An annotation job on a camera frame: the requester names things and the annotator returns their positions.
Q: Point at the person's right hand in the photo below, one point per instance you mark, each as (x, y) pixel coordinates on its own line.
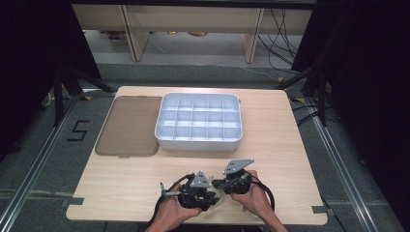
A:
(256, 199)

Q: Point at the white compartment storage box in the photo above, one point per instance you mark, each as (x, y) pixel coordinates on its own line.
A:
(198, 120)

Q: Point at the black metal stand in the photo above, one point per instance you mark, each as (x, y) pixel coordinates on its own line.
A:
(66, 87)
(317, 90)

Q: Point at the grey tape strip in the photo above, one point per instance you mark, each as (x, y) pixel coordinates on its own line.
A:
(73, 201)
(322, 209)

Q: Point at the aluminium floor rail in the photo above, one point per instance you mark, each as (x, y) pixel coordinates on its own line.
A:
(35, 167)
(345, 174)

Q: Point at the person's left hand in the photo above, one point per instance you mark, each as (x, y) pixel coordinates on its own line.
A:
(174, 212)

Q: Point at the beige wooden desk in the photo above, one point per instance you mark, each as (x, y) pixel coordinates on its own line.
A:
(196, 17)

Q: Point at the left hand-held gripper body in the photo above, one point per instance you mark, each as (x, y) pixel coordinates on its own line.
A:
(193, 196)

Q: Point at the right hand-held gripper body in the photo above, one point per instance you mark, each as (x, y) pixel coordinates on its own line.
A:
(238, 183)

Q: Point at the brown translucent box lid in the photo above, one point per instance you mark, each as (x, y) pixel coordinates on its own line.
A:
(130, 125)

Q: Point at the black curtain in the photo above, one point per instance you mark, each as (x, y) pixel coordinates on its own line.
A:
(370, 80)
(29, 64)

